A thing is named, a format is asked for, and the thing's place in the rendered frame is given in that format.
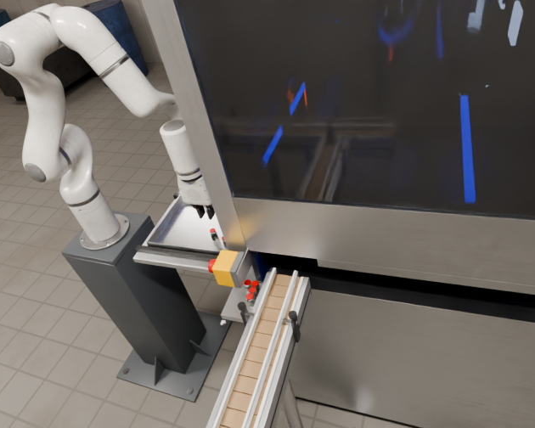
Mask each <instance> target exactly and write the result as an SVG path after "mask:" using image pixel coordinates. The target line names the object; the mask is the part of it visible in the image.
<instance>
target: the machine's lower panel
mask: <svg viewBox="0 0 535 428"><path fill-rule="evenodd" d="M298 274H299V275H298V277H308V278H309V280H310V285H311V292H312V300H311V302H310V306H309V308H308V312H307V317H306V321H305V323H304V327H303V330H302V333H301V339H300V342H299V345H298V348H297V351H296V357H295V360H294V363H293V366H292V370H291V372H290V382H291V385H292V388H293V392H294V394H295V397H301V398H305V399H308V400H312V401H315V402H319V403H325V404H328V405H332V406H336V407H340V408H346V409H350V410H353V411H357V412H360V413H364V414H370V415H373V416H377V417H381V418H384V419H388V420H394V421H397V422H401V423H405V424H409V425H415V426H418V427H422V428H535V303H531V302H524V301H513V300H507V299H500V298H494V297H488V296H476V295H470V294H463V293H457V292H451V291H445V290H433V289H426V288H420V287H413V286H407V285H400V284H389V283H382V282H376V281H370V280H364V279H352V278H346V277H339V276H333V275H327V274H320V273H309V272H302V271H298Z"/></svg>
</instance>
